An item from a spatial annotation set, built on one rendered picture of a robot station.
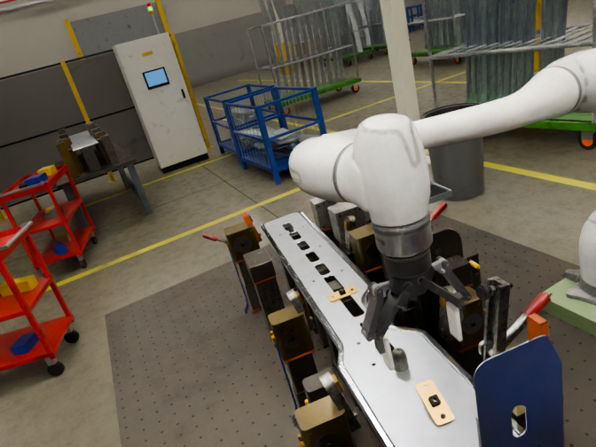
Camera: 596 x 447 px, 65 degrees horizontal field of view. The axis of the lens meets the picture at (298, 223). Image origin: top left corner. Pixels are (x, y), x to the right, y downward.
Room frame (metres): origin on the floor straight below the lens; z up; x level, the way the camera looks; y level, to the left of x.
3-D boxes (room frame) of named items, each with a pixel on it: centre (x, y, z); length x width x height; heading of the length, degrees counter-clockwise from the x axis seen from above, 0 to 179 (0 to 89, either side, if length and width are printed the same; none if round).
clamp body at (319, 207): (1.73, -0.13, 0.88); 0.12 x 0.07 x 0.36; 101
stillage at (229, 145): (7.37, 0.38, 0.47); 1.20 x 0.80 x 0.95; 18
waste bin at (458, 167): (3.78, -1.47, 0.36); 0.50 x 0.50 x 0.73
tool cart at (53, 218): (4.62, 2.39, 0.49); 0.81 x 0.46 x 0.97; 7
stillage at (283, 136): (6.03, -0.04, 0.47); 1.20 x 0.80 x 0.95; 21
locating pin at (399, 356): (0.78, -0.13, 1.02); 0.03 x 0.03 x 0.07
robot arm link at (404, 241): (0.66, -0.16, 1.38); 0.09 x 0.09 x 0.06
